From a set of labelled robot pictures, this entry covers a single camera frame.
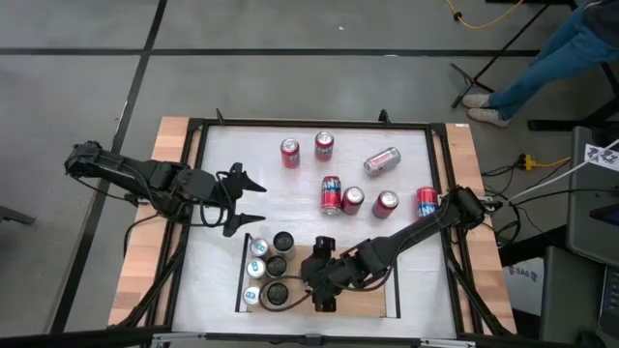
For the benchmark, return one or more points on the wooden shelf with black legs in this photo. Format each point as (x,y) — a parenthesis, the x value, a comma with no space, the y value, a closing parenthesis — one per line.
(358,305)

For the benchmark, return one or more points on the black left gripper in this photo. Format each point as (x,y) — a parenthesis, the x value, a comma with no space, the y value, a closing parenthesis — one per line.
(203,186)

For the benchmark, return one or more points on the white printed paper tag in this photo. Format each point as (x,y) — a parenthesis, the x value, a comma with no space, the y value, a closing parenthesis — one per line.
(601,157)

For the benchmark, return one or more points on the grey floor object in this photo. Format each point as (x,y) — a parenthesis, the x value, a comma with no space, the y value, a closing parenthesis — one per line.
(14,215)

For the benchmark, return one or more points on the thin black tripod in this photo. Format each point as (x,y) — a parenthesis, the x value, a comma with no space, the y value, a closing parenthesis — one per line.
(464,72)

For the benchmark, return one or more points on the person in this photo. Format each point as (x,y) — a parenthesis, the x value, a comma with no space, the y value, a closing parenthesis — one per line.
(556,53)

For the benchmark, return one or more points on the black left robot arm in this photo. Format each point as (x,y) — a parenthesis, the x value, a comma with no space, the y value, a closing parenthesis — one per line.
(121,171)

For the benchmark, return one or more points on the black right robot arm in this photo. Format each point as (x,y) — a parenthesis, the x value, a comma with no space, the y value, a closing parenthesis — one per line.
(411,227)

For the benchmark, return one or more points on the Celsius can with black lid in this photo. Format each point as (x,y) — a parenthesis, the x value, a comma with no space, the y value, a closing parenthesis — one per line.
(276,266)
(283,241)
(277,293)

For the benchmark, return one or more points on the Celsius can with silver lid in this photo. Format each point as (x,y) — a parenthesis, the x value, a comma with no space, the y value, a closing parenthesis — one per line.
(382,161)

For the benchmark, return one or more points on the thick black stand base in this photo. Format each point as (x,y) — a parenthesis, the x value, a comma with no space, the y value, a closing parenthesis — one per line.
(556,124)

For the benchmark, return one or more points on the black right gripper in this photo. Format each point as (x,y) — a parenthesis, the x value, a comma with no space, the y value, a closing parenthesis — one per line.
(329,275)

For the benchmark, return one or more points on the grey equipment case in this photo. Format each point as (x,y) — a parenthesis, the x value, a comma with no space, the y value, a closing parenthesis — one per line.
(570,299)
(592,217)

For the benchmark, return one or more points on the red Fanta can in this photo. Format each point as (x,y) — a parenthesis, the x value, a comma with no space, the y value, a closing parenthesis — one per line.
(353,199)
(324,145)
(427,202)
(290,152)
(331,194)
(385,204)

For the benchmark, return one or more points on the blue silver Red Bull can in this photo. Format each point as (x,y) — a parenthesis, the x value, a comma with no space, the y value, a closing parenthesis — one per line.
(255,268)
(252,295)
(259,247)

